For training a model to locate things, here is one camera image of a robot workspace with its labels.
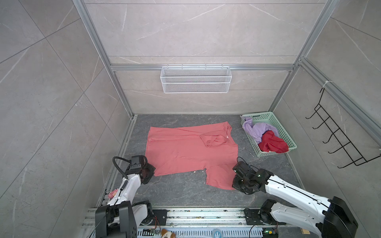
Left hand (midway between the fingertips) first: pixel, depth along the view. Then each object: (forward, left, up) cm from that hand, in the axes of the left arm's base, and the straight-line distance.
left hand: (152, 166), depth 89 cm
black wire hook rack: (-5, -92, +31) cm, 98 cm away
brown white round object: (-34, -11, +1) cm, 35 cm away
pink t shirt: (+15, -39, -2) cm, 41 cm away
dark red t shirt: (+7, -71, +12) cm, 73 cm away
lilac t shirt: (+18, -68, +11) cm, 71 cm away
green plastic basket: (+37, -85, +1) cm, 93 cm away
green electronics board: (-35, -61, -2) cm, 70 cm away
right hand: (-13, -47, +1) cm, 49 cm away
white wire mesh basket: (+51, -29, +27) cm, 64 cm away
